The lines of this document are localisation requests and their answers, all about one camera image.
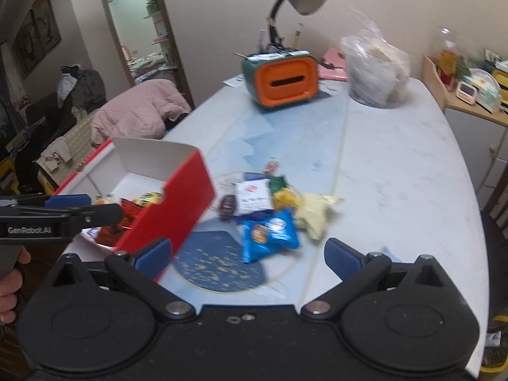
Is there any red foil chip bag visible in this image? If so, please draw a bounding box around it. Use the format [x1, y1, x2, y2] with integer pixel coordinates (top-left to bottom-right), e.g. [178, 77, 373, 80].
[95, 199, 143, 248]

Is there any pale yellow snack packet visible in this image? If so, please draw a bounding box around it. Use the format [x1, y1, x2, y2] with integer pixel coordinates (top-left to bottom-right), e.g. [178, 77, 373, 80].
[293, 193, 344, 241]

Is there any red orange chip bag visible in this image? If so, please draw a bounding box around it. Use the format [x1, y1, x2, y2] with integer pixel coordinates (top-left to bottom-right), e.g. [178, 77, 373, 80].
[133, 192, 163, 207]

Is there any blue cookie packet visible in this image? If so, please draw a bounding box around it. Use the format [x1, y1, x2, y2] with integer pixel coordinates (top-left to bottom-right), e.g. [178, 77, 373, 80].
[241, 221, 300, 264]

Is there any blue round-logo snack packet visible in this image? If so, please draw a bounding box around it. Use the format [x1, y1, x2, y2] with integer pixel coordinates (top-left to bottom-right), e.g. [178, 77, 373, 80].
[262, 209, 296, 241]

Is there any dark brown candy packet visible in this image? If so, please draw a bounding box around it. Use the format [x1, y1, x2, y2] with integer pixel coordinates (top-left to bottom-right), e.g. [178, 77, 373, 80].
[218, 194, 237, 219]

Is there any green snack packet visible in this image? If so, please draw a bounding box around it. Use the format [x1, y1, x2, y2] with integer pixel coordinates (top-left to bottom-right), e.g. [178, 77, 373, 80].
[269, 176, 288, 194]

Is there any white blue snack packet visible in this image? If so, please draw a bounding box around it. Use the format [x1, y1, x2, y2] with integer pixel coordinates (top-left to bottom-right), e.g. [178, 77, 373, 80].
[235, 179, 274, 215]

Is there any small red candy packet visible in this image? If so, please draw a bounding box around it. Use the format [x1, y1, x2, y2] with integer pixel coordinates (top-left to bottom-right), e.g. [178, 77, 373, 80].
[264, 158, 279, 176]

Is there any person's left hand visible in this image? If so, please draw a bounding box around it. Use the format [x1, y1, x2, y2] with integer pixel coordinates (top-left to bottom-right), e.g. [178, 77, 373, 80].
[0, 267, 23, 325]

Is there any light blue packet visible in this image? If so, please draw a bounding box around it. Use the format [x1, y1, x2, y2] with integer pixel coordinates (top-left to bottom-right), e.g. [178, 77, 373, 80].
[380, 246, 402, 263]

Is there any red white cardboard box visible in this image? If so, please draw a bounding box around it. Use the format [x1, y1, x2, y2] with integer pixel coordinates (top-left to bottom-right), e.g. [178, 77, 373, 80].
[56, 138, 215, 262]

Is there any pink padded jacket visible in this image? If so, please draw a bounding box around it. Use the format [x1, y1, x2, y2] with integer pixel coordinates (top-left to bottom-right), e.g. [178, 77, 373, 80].
[90, 79, 192, 147]

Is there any clear plastic bag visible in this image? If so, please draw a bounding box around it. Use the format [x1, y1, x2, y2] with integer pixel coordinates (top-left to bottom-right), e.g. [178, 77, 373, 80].
[340, 9, 411, 108]

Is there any pink folder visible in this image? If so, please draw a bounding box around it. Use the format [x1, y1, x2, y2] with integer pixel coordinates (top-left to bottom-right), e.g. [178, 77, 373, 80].
[318, 47, 349, 82]

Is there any green orange tissue box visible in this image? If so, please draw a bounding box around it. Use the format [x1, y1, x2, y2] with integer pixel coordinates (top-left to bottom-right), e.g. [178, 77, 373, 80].
[241, 51, 318, 109]

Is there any white paper sheet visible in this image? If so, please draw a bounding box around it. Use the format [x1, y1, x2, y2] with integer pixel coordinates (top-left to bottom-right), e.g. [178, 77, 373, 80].
[224, 74, 245, 88]

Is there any white digital timer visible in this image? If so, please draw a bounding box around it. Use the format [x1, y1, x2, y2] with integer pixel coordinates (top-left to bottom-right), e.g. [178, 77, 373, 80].
[456, 81, 478, 106]

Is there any bottle with orange label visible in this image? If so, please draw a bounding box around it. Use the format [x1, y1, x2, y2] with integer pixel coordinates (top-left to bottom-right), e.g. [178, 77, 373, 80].
[438, 28, 458, 90]

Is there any mirror with wooden frame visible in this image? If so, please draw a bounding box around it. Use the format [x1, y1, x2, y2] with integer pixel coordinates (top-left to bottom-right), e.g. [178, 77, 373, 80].
[105, 0, 195, 107]

